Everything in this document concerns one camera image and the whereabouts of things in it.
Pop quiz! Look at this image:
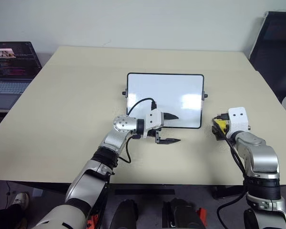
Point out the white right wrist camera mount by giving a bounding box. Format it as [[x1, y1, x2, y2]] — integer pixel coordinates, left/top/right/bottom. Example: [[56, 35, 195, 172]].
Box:
[[227, 107, 250, 139]]

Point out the yellow object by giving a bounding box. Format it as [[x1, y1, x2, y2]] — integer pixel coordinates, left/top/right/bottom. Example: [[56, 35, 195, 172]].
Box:
[[214, 118, 230, 134]]

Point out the red plastic part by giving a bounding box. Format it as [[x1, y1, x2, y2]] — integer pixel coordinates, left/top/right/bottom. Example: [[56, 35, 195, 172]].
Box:
[[86, 214, 100, 228], [197, 207, 208, 225]]

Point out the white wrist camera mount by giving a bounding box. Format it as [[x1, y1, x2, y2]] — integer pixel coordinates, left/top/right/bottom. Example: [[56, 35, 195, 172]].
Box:
[[227, 107, 250, 139], [143, 109, 163, 138]]

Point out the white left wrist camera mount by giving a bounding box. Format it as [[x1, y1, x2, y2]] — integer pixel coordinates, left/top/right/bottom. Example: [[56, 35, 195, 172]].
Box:
[[143, 109, 163, 138]]

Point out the black framed whiteboard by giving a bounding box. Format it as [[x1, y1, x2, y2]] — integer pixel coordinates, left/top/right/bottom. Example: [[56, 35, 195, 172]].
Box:
[[122, 73, 209, 130]]

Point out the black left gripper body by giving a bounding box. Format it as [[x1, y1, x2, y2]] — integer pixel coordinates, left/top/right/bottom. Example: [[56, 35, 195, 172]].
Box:
[[147, 111, 167, 144]]

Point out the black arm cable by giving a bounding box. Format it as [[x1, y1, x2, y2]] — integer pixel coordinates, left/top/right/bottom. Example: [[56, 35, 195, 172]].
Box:
[[213, 114, 248, 229], [119, 97, 157, 165]]

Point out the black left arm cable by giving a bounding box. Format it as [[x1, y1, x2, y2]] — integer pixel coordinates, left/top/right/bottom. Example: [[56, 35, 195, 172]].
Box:
[[119, 97, 157, 165]]

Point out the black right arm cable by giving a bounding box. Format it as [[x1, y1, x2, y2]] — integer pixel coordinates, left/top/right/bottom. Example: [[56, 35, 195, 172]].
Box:
[[213, 114, 248, 229]]

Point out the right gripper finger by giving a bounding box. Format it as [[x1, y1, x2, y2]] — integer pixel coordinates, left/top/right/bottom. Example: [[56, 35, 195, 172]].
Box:
[[211, 124, 225, 142]]

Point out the open blue laptop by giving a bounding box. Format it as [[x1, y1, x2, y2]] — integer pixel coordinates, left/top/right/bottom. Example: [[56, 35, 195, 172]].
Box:
[[0, 41, 43, 113]]

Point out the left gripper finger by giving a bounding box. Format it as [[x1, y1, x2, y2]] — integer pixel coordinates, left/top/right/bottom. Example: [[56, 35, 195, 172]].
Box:
[[164, 112, 180, 121], [156, 137, 182, 146]]

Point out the black table frame bar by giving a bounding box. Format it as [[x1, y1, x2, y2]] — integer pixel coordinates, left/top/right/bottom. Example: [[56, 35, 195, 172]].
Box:
[[114, 188, 176, 196]]

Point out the black trouser leg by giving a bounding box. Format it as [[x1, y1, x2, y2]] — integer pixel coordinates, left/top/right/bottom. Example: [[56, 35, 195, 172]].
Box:
[[0, 202, 27, 229]]

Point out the dark rounded shape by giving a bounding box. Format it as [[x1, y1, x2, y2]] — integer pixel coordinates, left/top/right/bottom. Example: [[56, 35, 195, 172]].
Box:
[[161, 198, 205, 229]]

